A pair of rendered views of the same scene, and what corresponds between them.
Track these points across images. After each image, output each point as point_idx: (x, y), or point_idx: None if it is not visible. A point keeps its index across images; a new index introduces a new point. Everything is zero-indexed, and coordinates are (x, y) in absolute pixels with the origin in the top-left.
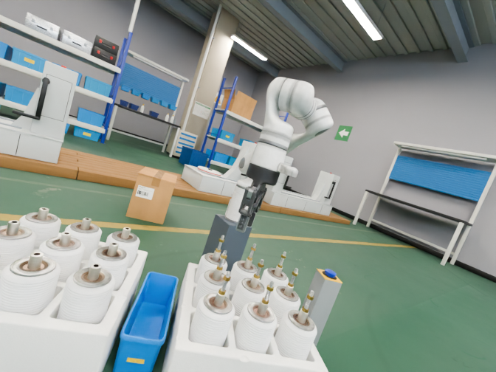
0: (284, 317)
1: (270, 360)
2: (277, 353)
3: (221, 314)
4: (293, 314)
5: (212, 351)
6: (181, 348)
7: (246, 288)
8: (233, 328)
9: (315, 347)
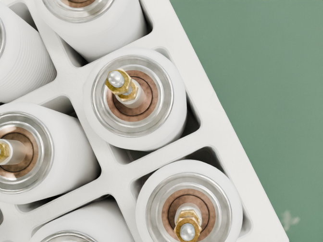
0: (94, 30)
1: (185, 49)
2: (155, 37)
3: (225, 190)
4: (69, 7)
5: (247, 171)
6: (280, 232)
7: (50, 168)
8: (118, 157)
9: None
